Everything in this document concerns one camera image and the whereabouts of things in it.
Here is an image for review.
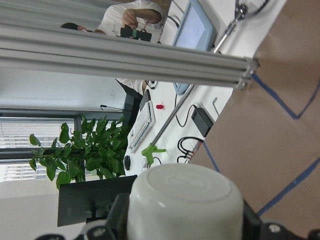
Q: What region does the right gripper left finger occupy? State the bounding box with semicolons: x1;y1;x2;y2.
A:
105;193;130;240

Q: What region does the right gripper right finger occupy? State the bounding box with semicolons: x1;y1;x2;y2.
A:
242;200;263;240

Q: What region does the cream plastic cup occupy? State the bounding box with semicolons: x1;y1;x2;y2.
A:
126;163;244;240

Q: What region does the black monitor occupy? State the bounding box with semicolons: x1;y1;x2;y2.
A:
57;175;137;227

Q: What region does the green potted plant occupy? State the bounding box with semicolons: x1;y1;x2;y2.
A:
29;116;131;187

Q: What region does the white keyboard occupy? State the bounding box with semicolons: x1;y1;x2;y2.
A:
127;100;156;153

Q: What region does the black power adapter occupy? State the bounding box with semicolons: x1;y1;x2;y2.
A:
191;107;214;137

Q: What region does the blue teach pendant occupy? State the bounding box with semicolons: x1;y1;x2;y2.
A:
172;0;217;96

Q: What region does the seated man white hoodie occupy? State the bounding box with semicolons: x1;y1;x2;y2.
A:
59;0;166;98

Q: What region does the aluminium frame post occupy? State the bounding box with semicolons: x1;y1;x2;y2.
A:
0;0;259;88

